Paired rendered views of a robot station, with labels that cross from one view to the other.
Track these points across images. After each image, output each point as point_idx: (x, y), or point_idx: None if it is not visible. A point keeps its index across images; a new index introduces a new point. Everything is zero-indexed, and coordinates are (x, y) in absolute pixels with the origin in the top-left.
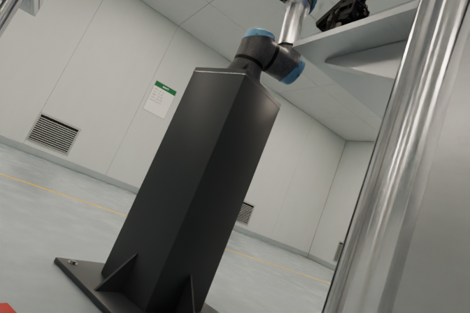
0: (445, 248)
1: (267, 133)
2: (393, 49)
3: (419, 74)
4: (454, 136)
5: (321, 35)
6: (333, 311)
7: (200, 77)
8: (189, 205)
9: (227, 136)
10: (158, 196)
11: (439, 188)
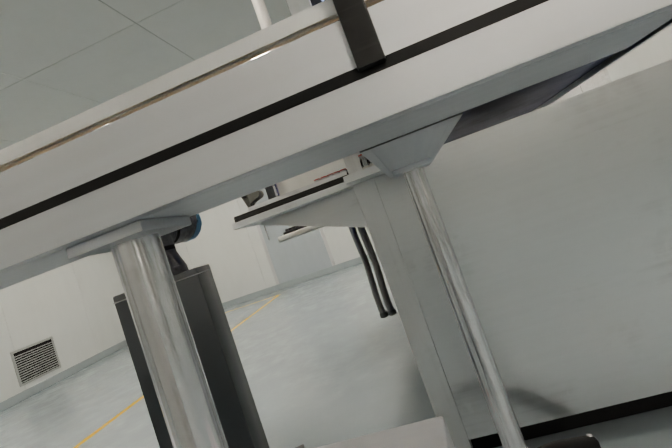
0: (450, 318)
1: (219, 297)
2: (323, 205)
3: (462, 291)
4: (422, 267)
5: (265, 215)
6: (492, 386)
7: None
8: (243, 414)
9: (220, 335)
10: None
11: (432, 294)
